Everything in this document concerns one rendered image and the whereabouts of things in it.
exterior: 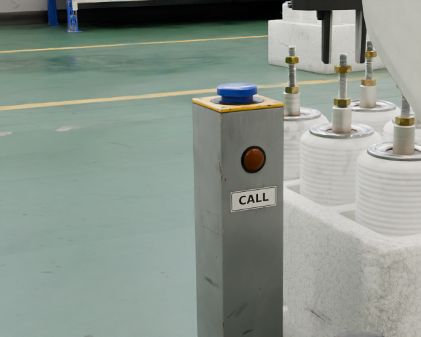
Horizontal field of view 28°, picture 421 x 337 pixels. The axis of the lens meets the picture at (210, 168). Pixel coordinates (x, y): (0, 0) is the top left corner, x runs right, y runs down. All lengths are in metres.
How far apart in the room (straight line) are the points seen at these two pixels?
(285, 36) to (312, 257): 2.53
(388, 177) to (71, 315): 0.48
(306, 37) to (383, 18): 2.75
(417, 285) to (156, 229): 0.68
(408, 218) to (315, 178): 0.15
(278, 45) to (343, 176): 2.52
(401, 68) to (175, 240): 0.89
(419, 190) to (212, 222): 0.21
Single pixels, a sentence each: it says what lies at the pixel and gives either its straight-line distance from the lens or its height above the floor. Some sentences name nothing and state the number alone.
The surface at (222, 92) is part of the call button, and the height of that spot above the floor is 0.32.
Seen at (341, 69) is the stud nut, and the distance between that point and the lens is 0.97.
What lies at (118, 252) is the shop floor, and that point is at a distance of 1.34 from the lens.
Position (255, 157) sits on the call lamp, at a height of 0.26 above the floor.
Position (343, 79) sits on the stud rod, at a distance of 0.98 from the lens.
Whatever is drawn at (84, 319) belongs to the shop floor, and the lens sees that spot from 1.11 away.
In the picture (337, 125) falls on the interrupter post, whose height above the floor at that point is 0.26.
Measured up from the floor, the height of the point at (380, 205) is 0.20.
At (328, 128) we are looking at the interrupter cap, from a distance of 1.01.
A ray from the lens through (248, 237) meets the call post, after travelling 0.84.
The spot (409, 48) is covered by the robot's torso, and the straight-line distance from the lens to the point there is 0.53.
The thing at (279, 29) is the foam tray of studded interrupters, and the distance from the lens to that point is 3.45.
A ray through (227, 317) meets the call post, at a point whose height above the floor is 0.10.
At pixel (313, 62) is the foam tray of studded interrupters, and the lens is 3.28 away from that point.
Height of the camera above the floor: 0.46
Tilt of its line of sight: 14 degrees down
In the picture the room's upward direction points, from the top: 1 degrees counter-clockwise
